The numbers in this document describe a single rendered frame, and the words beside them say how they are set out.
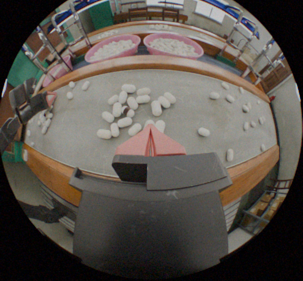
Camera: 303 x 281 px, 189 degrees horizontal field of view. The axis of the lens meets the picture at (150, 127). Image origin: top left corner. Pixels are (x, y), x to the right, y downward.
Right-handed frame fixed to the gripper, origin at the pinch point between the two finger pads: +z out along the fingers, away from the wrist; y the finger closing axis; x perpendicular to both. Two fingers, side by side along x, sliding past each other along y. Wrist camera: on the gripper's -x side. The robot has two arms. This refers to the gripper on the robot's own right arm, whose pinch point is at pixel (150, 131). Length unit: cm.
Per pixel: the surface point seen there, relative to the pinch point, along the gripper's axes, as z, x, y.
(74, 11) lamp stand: 25, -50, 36
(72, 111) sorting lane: 10.9, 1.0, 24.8
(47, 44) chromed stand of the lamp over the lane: 12.4, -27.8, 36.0
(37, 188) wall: -36, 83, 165
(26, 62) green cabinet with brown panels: 22, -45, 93
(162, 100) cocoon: 10.1, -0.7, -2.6
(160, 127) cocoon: 5.0, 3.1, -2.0
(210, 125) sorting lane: 7.2, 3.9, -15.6
